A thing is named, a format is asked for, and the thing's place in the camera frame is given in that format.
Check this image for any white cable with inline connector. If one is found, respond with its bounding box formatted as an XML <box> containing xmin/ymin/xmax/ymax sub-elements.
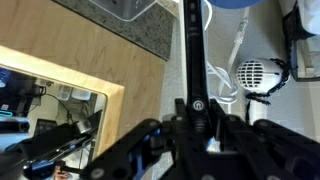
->
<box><xmin>218</xmin><ymin>6</ymin><xmax>251</xmax><ymax>96</ymax></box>

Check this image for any trash bin with plastic liner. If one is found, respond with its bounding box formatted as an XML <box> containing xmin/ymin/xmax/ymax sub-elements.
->
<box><xmin>282</xmin><ymin>0</ymin><xmax>320</xmax><ymax>83</ymax></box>

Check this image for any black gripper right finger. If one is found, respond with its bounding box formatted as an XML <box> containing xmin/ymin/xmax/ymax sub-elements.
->
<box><xmin>209</xmin><ymin>99</ymin><xmax>320</xmax><ymax>180</ymax></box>

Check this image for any white charger cable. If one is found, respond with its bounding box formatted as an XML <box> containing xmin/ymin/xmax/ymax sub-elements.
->
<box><xmin>202</xmin><ymin>0</ymin><xmax>240</xmax><ymax>105</ymax></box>

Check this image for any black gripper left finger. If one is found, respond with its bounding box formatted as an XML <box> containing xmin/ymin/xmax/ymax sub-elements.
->
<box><xmin>79</xmin><ymin>98</ymin><xmax>188</xmax><ymax>180</ymax></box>

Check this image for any grey perforated plastic basket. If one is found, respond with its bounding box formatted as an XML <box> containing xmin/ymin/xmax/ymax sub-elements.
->
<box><xmin>88</xmin><ymin>0</ymin><xmax>158</xmax><ymax>23</ymax></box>

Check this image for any wood framed wall mirror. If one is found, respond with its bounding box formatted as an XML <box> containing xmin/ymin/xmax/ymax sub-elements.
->
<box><xmin>0</xmin><ymin>0</ymin><xmax>167</xmax><ymax>180</ymax></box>

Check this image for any black white electric toothbrush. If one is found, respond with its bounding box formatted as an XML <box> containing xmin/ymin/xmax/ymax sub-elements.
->
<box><xmin>181</xmin><ymin>0</ymin><xmax>211</xmax><ymax>134</ymax></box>

